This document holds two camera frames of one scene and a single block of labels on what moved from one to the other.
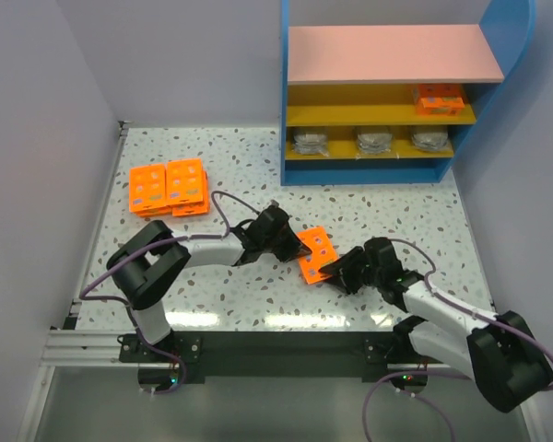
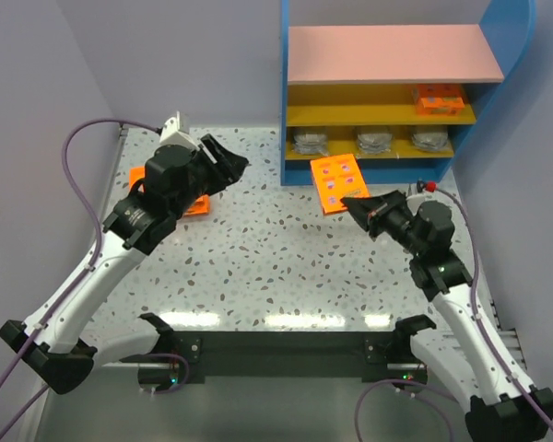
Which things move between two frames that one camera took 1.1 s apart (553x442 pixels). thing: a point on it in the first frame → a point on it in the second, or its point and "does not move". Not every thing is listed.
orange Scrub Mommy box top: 440,98 does not move
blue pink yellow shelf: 387,104 does not move
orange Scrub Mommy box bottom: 323,252 → 338,178
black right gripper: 351,269 → 381,215
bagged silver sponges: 310,144 does not move
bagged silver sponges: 431,141 does not move
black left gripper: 282,241 → 210,162
